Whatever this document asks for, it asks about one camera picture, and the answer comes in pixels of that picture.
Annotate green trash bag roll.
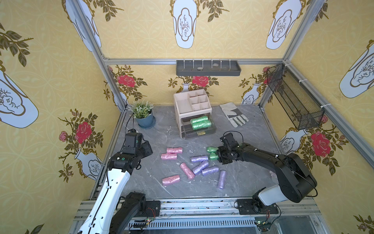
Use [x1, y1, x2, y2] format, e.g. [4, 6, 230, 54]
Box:
[191, 120, 212, 130]
[206, 146, 218, 154]
[190, 115, 208, 124]
[208, 153, 219, 160]

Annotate beige drawer organizer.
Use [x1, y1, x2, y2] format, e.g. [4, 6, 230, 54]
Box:
[173, 89, 216, 139]

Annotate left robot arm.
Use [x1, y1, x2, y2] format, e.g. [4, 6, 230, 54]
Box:
[78, 141, 153, 234]

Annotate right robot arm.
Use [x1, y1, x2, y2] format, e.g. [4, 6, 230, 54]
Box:
[217, 143, 317, 206]

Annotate purple trash bag roll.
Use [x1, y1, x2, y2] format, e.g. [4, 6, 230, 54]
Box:
[191, 155, 209, 163]
[202, 166, 220, 176]
[217, 170, 227, 190]
[192, 160, 209, 175]

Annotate pink trash bag roll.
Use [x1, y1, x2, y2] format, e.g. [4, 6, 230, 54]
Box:
[167, 147, 183, 154]
[162, 175, 181, 186]
[161, 153, 178, 160]
[180, 162, 195, 180]

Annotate grey work glove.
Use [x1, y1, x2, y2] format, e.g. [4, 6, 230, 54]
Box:
[220, 102, 249, 128]

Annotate potted green plant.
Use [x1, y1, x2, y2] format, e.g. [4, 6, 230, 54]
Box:
[130, 100, 156, 129]

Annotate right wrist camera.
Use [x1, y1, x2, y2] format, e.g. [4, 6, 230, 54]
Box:
[220, 132, 239, 149]

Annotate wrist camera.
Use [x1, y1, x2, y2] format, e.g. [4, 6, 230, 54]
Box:
[121, 132, 143, 155]
[220, 132, 239, 149]

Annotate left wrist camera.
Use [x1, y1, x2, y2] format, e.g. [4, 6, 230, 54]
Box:
[121, 132, 143, 155]

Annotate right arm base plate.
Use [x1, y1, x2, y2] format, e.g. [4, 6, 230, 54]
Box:
[235, 199, 279, 215]

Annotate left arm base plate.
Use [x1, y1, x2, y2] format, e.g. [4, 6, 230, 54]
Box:
[139, 200, 161, 217]

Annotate black wire mesh basket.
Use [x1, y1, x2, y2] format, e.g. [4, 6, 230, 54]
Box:
[266, 64, 324, 130]

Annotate grey wall shelf tray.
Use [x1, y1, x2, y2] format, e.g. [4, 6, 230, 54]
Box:
[176, 59, 242, 77]

